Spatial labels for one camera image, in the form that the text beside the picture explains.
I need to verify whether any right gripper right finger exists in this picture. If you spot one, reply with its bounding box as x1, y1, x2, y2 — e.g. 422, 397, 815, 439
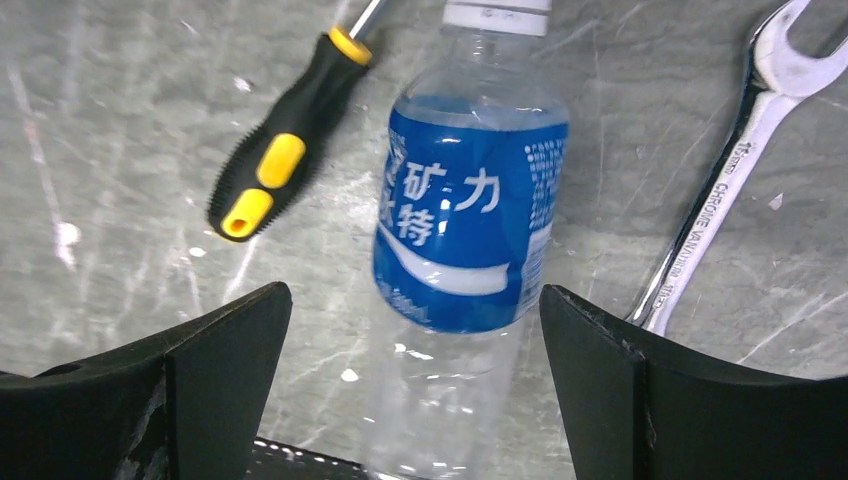
539, 285, 847, 479

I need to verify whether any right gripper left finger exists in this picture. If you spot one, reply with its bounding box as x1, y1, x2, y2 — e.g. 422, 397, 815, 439
1, 282, 293, 479

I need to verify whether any blue label bottle white cap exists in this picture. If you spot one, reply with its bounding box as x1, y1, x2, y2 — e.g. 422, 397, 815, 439
362, 1, 570, 479

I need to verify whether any yellow black screwdriver left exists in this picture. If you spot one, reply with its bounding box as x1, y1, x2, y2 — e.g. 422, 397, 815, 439
206, 1, 390, 243

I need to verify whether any silver open end wrench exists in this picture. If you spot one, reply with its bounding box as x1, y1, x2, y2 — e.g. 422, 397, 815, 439
626, 0, 847, 335

